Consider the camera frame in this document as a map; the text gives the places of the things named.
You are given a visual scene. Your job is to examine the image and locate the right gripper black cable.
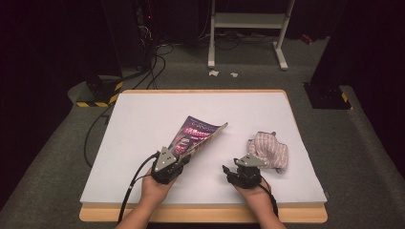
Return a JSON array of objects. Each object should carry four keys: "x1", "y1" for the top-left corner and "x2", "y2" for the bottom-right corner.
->
[{"x1": 258, "y1": 183, "x2": 280, "y2": 219}]

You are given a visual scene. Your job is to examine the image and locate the bundle of black floor cables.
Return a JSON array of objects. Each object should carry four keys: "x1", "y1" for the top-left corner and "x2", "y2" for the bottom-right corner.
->
[{"x1": 129, "y1": 42, "x2": 176, "y2": 91}]

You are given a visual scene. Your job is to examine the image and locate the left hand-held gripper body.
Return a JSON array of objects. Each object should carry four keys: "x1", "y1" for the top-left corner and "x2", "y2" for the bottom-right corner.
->
[{"x1": 150, "y1": 145, "x2": 186, "y2": 185}]

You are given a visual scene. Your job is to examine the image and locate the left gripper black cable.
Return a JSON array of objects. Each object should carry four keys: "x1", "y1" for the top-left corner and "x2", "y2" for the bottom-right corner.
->
[{"x1": 117, "y1": 151, "x2": 160, "y2": 224}]

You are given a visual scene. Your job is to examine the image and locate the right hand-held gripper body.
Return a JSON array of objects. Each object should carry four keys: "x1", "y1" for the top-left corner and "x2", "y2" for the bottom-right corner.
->
[{"x1": 233, "y1": 154, "x2": 267, "y2": 190}]

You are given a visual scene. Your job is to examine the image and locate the wooden table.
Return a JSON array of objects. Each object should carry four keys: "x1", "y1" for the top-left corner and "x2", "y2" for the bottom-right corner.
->
[{"x1": 78, "y1": 89, "x2": 330, "y2": 224}]

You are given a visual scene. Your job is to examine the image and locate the striped pink cloth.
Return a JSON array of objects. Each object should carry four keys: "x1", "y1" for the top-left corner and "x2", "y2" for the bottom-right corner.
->
[{"x1": 245, "y1": 130, "x2": 289, "y2": 175}]

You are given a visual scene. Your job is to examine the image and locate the person's left hand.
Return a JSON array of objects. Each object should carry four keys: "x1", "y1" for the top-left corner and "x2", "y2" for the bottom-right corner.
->
[{"x1": 140, "y1": 176, "x2": 177, "y2": 208}]

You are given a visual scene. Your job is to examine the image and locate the person's right hand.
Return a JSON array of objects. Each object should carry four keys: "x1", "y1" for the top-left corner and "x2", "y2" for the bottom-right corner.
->
[{"x1": 234, "y1": 178, "x2": 272, "y2": 212}]

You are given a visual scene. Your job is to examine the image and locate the small red object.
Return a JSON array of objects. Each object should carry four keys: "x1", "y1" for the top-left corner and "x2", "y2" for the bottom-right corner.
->
[{"x1": 300, "y1": 33, "x2": 315, "y2": 46}]

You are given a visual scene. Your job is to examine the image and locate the dark equipment rack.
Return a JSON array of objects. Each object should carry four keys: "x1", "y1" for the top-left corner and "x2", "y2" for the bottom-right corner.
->
[{"x1": 100, "y1": 0, "x2": 160, "y2": 73}]

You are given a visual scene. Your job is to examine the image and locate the black yellow striped base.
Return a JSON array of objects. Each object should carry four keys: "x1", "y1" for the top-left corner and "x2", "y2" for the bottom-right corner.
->
[
  {"x1": 75, "y1": 74, "x2": 124, "y2": 109},
  {"x1": 303, "y1": 81, "x2": 354, "y2": 111}
]

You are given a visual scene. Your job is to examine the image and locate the white metal stand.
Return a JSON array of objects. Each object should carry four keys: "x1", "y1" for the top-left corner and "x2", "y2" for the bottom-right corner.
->
[{"x1": 206, "y1": 0, "x2": 296, "y2": 72}]

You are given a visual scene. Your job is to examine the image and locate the black floor cable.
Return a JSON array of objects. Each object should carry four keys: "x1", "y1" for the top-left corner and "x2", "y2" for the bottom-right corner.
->
[{"x1": 82, "y1": 104, "x2": 115, "y2": 169}]

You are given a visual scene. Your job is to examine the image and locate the white table mat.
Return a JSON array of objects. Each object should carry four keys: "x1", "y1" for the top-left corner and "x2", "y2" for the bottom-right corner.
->
[{"x1": 79, "y1": 92, "x2": 329, "y2": 205}]

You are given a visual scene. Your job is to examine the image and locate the red and purple magazine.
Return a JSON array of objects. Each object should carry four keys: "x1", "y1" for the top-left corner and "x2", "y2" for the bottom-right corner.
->
[{"x1": 167, "y1": 114, "x2": 229, "y2": 159}]

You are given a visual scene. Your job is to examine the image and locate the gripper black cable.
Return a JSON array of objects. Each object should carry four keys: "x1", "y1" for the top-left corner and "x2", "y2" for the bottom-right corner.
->
[
  {"x1": 258, "y1": 183, "x2": 280, "y2": 219},
  {"x1": 117, "y1": 151, "x2": 160, "y2": 224}
]

